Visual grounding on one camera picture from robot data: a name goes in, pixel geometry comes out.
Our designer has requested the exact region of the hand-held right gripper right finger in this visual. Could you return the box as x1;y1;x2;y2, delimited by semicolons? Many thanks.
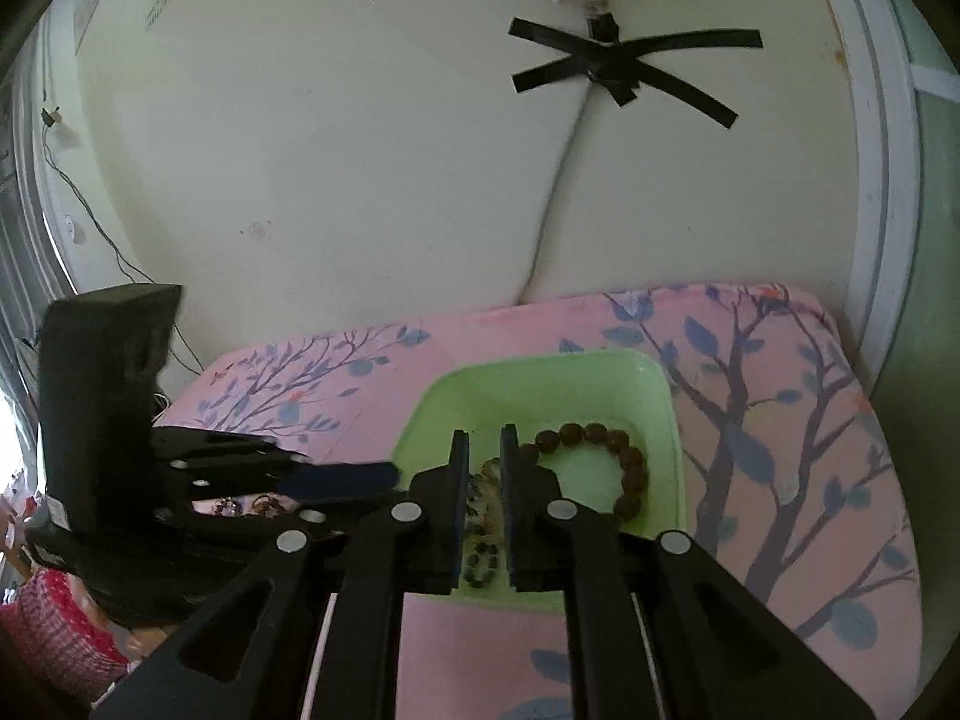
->
499;424;877;720

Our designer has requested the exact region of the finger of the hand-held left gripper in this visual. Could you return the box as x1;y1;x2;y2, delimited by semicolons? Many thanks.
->
154;499;355;550
152;426;400;503

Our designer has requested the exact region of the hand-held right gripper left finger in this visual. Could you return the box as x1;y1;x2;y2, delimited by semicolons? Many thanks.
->
90;430;473;720

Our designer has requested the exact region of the yellow green bead bracelet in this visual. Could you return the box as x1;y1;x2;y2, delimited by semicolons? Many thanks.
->
461;456;505;587

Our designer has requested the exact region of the brown wooden bead bracelet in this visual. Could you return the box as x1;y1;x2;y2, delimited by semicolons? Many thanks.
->
519;422;650;520

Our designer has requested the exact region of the green plastic basket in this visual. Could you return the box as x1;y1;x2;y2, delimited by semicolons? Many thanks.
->
388;347;686;610

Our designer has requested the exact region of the grey ribbed panel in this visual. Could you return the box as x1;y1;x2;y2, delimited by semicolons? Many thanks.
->
0;90;72;421

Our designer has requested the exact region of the pink checkered cloth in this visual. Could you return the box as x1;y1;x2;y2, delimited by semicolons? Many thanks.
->
0;568;130;700

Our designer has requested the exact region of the pink floral blanket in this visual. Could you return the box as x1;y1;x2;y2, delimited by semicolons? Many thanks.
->
154;283;922;720

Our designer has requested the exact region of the green door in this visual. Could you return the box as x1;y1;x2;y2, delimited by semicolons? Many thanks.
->
874;0;960;436

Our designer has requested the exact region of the thin black wire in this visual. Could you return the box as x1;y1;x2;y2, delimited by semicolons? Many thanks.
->
41;109;205;376

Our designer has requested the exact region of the grey cable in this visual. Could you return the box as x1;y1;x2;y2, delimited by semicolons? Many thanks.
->
517;79;597;305

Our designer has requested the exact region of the white door frame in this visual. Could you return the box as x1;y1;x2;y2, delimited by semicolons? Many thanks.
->
802;0;927;398

